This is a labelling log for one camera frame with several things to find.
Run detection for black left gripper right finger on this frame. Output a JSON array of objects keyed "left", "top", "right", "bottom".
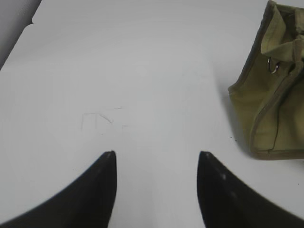
[{"left": 197, "top": 152, "right": 304, "bottom": 228}]

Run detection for yellow canvas bag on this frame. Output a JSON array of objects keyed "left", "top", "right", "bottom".
[{"left": 228, "top": 0, "right": 304, "bottom": 160}]

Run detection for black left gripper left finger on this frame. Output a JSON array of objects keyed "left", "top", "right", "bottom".
[{"left": 1, "top": 151, "right": 117, "bottom": 228}]

